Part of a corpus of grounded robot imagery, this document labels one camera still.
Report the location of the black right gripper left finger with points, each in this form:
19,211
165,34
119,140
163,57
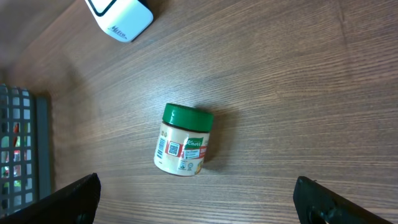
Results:
74,204

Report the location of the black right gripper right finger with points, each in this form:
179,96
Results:
315,204

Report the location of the green lid seasoning jar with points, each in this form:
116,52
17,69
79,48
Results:
183,140

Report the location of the white barcode scanner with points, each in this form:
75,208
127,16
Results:
122,20

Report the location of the grey plastic mesh basket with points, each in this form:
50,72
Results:
25,149

